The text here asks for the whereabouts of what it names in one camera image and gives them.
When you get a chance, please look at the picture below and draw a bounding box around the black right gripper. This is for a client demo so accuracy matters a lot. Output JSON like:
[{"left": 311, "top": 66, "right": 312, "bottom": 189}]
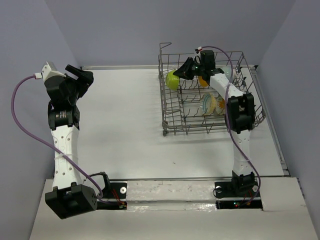
[{"left": 174, "top": 57, "right": 205, "bottom": 81}]

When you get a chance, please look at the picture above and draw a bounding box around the white square bowl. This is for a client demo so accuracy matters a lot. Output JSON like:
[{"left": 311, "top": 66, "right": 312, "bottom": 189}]
[{"left": 165, "top": 69, "right": 180, "bottom": 91}]

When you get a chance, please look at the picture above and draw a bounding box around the orange yellow bowl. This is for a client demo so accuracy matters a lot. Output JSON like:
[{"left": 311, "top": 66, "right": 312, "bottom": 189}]
[{"left": 197, "top": 76, "right": 209, "bottom": 88}]

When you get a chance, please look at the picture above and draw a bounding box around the blue yellow patterned bowl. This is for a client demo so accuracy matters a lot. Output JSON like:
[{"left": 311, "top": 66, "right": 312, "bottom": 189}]
[{"left": 200, "top": 92, "right": 217, "bottom": 116}]

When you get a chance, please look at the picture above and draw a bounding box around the teal green bowl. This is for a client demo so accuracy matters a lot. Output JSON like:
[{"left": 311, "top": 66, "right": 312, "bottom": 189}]
[{"left": 221, "top": 66, "right": 235, "bottom": 81}]

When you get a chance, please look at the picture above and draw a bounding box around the orange flower patterned bowl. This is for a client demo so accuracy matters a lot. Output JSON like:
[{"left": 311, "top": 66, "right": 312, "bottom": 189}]
[{"left": 215, "top": 96, "right": 226, "bottom": 115}]

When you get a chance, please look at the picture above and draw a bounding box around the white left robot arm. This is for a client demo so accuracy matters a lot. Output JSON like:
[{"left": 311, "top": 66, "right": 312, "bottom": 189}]
[{"left": 41, "top": 61, "right": 111, "bottom": 220}]

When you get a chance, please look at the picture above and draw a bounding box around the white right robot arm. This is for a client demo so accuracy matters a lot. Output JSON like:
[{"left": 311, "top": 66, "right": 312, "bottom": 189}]
[{"left": 173, "top": 47, "right": 260, "bottom": 199}]

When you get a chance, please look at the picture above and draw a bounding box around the grey wire dish rack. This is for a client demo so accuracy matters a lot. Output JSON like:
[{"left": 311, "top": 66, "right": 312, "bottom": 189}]
[{"left": 158, "top": 42, "right": 267, "bottom": 136}]

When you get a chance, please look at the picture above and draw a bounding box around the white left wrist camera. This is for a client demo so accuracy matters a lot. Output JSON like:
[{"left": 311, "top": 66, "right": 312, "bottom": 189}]
[{"left": 34, "top": 61, "right": 66, "bottom": 82}]

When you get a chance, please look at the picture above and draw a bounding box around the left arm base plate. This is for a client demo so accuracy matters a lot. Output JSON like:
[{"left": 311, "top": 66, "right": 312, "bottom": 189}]
[{"left": 97, "top": 181, "right": 128, "bottom": 211}]

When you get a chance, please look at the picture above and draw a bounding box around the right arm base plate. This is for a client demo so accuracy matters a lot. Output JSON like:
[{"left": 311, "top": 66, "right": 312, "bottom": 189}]
[{"left": 212, "top": 181, "right": 263, "bottom": 210}]

